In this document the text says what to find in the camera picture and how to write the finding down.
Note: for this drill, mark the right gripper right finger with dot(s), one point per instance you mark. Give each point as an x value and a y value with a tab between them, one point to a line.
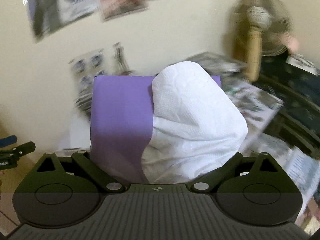
214	178

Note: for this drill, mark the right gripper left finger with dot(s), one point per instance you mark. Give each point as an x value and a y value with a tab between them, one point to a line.
85	168

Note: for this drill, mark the purple tissue pack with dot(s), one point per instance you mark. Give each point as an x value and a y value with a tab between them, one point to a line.
164	129

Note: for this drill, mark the standing electric fan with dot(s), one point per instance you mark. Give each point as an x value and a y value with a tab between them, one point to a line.
262	28

